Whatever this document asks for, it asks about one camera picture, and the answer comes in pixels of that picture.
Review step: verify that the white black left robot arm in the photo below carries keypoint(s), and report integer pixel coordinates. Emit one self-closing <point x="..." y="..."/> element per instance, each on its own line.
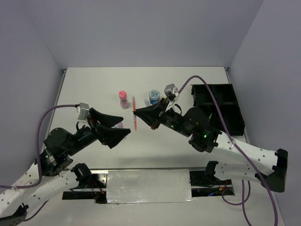
<point x="48" y="175"/>

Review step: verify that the pink-capped marker tube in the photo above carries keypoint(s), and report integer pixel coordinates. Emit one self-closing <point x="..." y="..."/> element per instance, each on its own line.
<point x="123" y="99"/>

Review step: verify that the purple highlighter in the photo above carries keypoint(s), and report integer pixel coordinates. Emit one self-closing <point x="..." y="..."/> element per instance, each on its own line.
<point x="120" y="125"/>

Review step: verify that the orange pen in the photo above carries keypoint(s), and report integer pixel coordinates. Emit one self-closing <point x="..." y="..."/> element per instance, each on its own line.
<point x="134" y="109"/>

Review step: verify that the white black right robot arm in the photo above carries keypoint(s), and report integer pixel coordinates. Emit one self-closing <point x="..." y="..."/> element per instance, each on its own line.
<point x="256" y="164"/>

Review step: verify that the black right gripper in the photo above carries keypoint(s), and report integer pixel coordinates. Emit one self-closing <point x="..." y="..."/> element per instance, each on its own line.
<point x="150" y="113"/>

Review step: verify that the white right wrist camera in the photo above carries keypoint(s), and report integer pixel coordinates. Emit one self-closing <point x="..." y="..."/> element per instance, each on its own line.
<point x="171" y="93"/>

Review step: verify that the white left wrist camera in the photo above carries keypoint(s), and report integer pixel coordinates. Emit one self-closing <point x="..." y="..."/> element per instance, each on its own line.
<point x="82" y="112"/>

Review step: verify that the orange-capped clear highlighter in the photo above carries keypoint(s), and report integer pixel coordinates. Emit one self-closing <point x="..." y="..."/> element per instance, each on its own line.
<point x="147" y="103"/>

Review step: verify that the black four-compartment organizer tray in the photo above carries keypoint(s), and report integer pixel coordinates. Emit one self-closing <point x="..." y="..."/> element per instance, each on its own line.
<point x="226" y="99"/>

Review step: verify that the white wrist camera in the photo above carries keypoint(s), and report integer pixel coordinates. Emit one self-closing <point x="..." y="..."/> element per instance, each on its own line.
<point x="171" y="93"/>
<point x="82" y="112"/>

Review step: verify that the blue paint jar far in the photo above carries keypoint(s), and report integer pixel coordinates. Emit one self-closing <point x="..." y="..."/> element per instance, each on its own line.
<point x="154" y="96"/>

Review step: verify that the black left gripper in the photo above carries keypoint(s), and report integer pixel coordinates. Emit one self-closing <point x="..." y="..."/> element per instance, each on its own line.
<point x="108" y="135"/>

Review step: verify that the silver tape-covered panel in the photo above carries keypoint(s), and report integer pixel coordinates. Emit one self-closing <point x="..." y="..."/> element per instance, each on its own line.
<point x="148" y="186"/>

